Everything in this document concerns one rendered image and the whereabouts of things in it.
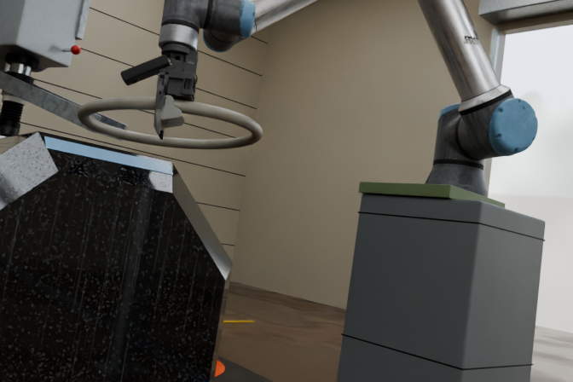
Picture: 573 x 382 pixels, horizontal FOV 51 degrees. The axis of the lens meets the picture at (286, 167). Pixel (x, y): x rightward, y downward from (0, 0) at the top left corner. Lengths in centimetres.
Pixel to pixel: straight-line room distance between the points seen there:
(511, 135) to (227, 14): 80
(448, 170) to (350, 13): 628
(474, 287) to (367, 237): 36
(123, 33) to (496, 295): 651
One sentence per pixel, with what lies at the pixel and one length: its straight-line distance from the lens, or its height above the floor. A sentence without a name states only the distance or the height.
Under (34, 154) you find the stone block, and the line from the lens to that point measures 138.
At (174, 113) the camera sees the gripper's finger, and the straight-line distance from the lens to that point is 138.
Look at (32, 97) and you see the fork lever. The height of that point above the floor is 98.
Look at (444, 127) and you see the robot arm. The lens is 187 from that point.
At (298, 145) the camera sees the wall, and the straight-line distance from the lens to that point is 795.
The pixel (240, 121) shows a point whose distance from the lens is 148.
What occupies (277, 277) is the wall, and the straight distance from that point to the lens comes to 787.
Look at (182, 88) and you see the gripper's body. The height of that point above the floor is 98.
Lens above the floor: 67
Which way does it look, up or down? 7 degrees up
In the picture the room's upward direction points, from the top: 9 degrees clockwise
